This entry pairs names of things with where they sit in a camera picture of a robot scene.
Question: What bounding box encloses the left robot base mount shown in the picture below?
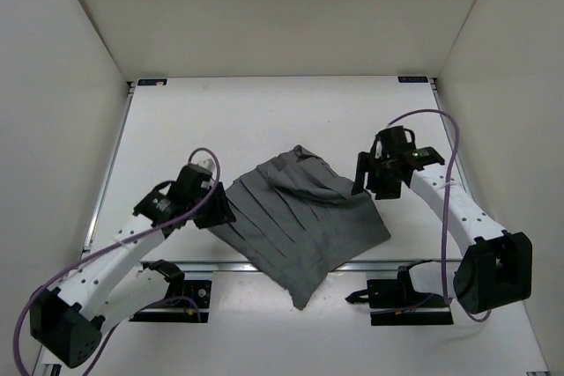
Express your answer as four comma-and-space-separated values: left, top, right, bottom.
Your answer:
130, 273, 212, 324

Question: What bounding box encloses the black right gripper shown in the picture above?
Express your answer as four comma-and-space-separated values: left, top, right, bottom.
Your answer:
353, 152, 402, 201

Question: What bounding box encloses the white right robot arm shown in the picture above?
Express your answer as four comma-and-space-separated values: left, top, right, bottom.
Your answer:
352, 147, 532, 314

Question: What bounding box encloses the right corner label sticker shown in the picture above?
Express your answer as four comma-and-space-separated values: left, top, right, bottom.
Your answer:
397, 76, 428, 84

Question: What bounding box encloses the grey pleated skirt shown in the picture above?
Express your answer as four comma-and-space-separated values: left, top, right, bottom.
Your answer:
211, 145, 391, 310

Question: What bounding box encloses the corner label sticker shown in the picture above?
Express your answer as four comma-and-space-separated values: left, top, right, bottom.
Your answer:
397, 76, 428, 84
137, 78, 167, 86

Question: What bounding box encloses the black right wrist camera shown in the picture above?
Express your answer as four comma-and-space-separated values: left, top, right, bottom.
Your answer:
375, 126, 415, 159

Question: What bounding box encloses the aluminium table rail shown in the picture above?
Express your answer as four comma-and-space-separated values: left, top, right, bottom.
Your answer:
174, 261, 415, 273

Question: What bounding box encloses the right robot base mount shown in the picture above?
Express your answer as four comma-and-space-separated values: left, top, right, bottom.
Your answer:
345, 267, 454, 327

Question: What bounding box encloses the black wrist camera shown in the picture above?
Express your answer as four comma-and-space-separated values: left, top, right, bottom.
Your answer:
167, 163, 212, 203
375, 126, 415, 159

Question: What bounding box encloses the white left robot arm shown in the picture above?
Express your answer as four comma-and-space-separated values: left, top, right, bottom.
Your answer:
30, 165, 235, 368

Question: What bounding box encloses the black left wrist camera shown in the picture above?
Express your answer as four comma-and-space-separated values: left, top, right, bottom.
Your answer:
167, 163, 212, 203

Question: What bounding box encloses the left corner label sticker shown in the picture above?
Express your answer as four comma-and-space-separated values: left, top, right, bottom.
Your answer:
137, 78, 167, 86

